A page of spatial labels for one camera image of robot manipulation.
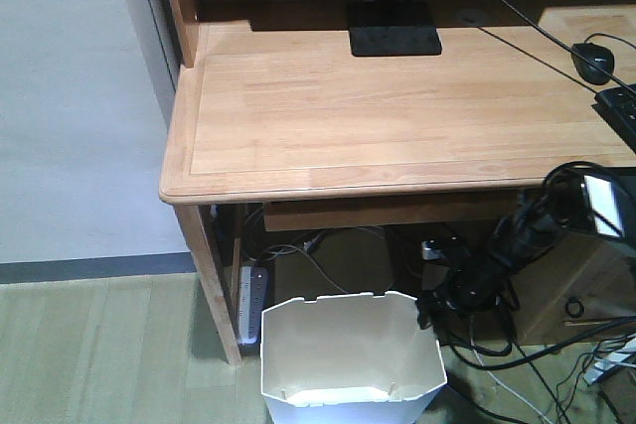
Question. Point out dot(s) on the black computer mouse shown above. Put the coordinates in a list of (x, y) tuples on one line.
[(594, 63)]

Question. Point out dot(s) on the white power strip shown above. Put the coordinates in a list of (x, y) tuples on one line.
[(252, 297)]

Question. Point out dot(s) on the white plastic trash bin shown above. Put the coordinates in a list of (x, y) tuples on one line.
[(358, 358)]

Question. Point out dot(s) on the light wooden desk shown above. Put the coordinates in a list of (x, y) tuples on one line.
[(271, 107)]

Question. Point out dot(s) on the wooden drawer cabinet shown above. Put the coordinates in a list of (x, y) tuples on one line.
[(582, 283)]

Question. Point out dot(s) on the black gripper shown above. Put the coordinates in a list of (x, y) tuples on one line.
[(469, 285)]

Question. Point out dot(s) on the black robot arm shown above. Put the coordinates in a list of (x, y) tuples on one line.
[(577, 197)]

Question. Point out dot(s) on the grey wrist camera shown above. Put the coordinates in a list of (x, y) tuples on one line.
[(450, 249)]

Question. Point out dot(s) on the black keyboard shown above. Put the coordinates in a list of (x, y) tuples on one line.
[(616, 107)]

